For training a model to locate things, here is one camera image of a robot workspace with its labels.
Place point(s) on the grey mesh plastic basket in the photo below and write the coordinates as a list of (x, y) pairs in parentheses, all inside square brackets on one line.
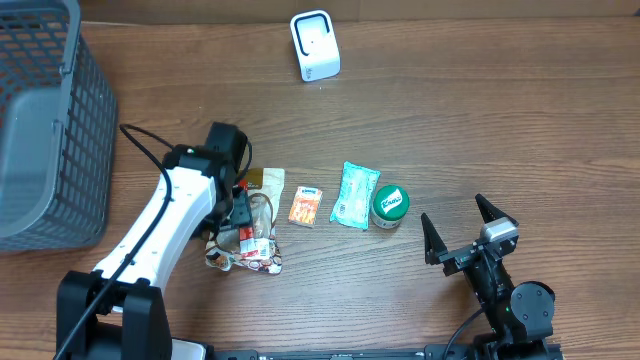
[(59, 120)]

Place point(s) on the red snack stick packet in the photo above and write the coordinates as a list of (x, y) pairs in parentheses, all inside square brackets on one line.
[(254, 241)]

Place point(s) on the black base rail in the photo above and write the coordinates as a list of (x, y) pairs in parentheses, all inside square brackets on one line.
[(350, 354)]

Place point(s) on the teal wet wipes pack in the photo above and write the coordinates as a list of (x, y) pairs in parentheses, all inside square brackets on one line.
[(353, 204)]

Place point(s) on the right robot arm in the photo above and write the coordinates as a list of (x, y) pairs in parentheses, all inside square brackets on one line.
[(514, 321)]

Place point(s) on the beige brown snack bag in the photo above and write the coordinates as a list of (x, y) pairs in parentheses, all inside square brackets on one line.
[(223, 250)]

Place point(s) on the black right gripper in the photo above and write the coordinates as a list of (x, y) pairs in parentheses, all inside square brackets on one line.
[(458, 259)]

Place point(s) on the green lid Knorr jar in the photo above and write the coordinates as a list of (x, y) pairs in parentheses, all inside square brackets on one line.
[(389, 206)]

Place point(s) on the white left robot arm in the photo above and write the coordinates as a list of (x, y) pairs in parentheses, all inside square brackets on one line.
[(117, 311)]

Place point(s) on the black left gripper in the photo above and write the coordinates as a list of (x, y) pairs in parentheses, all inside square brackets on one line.
[(241, 214)]

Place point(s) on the orange tissue packet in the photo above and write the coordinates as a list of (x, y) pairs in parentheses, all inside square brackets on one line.
[(305, 206)]

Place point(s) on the white barcode scanner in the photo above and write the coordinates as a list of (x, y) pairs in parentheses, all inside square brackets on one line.
[(315, 45)]

